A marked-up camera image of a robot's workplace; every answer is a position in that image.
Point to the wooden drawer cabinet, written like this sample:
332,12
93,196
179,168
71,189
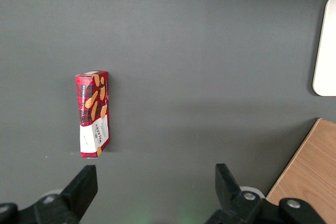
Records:
315,161

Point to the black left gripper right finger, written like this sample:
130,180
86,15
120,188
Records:
228,192

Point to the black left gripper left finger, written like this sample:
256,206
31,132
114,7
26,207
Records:
81,190

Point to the cream plastic tray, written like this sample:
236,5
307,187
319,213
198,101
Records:
328,64

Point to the red tartan shortbread box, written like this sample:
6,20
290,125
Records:
92,108

